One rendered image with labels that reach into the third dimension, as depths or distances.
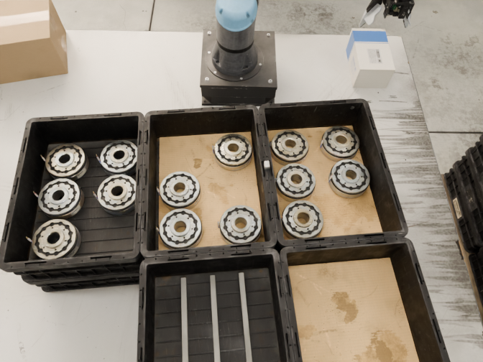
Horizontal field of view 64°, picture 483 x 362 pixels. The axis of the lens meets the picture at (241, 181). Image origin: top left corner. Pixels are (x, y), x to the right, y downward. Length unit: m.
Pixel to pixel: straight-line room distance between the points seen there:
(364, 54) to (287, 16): 1.42
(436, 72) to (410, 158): 1.44
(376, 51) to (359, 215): 0.66
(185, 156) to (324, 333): 0.57
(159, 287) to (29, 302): 0.38
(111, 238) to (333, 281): 0.55
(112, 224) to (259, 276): 0.39
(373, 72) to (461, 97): 1.30
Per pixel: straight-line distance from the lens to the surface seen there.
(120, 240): 1.01
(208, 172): 1.06
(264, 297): 0.94
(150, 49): 1.57
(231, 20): 1.17
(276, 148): 1.07
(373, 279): 1.00
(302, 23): 2.80
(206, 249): 0.86
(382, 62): 1.46
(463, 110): 2.61
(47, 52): 1.50
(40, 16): 1.55
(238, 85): 1.28
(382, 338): 0.98
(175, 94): 1.40
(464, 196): 1.93
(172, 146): 1.11
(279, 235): 0.88
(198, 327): 0.93
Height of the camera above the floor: 1.74
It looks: 61 degrees down
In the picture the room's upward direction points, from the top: 3 degrees clockwise
